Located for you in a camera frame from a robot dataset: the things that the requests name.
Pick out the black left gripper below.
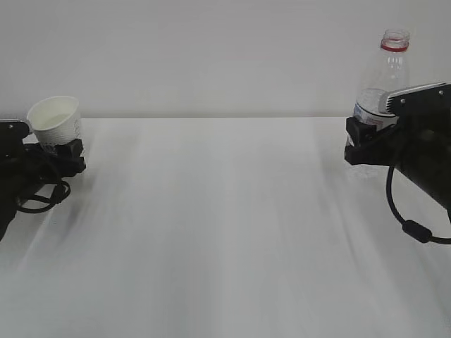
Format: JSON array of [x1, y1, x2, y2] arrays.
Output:
[[1, 139, 86, 197]]

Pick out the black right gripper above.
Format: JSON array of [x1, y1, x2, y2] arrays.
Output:
[[344, 115, 419, 168]]

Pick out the white paper cup green logo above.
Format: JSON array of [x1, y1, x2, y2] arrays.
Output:
[[27, 96, 81, 154]]

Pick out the clear water bottle red label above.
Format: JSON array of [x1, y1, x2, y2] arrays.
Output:
[[352, 29, 410, 131]]

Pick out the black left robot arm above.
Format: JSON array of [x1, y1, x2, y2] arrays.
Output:
[[1, 139, 86, 236]]

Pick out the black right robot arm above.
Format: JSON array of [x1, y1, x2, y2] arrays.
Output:
[[345, 108, 450, 223]]

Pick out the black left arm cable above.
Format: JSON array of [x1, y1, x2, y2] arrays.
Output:
[[16, 146, 72, 214]]

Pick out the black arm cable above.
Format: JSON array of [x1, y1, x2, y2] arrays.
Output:
[[16, 146, 72, 214], [385, 154, 451, 244]]

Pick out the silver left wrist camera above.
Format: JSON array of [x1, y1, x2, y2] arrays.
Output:
[[0, 118, 33, 159]]

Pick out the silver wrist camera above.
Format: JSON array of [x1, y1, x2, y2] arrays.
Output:
[[0, 118, 33, 159], [378, 82, 450, 117]]

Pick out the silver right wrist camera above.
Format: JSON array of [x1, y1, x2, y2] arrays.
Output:
[[378, 82, 450, 117]]

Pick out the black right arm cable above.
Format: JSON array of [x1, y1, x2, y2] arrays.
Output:
[[385, 154, 451, 244]]

